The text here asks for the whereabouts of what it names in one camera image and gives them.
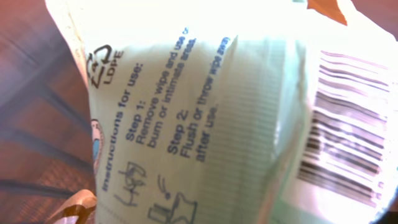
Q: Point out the grey plastic mesh basket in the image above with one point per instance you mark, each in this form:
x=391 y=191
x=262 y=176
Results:
x=45 y=120

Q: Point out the brown Panera snack bag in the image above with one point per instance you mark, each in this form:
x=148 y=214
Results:
x=78 y=209

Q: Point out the teal wipes packet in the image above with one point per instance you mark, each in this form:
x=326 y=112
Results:
x=236 y=111

